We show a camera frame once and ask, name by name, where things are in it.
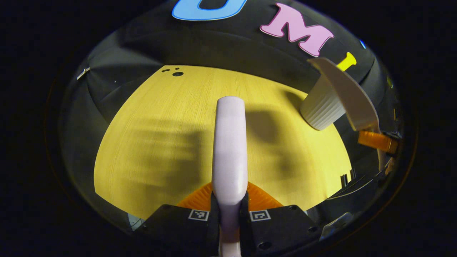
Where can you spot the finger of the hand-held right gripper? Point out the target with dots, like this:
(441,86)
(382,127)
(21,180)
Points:
(376,141)

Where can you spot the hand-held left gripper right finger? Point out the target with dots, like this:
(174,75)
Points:
(282,228)

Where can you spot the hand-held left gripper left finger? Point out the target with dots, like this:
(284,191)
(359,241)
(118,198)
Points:
(178,228)

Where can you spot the pale lilac plastic dustpan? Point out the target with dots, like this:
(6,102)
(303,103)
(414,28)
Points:
(350,96)

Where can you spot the white ribbed garbage bin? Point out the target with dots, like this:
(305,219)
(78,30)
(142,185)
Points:
(321,107)

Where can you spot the yellow wooden desktop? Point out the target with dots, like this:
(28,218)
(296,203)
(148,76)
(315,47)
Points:
(160,107)

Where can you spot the black table clamp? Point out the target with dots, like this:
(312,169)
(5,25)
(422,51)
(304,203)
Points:
(352,173)
(343,180)

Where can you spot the silver metal clip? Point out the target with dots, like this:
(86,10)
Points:
(83,73)

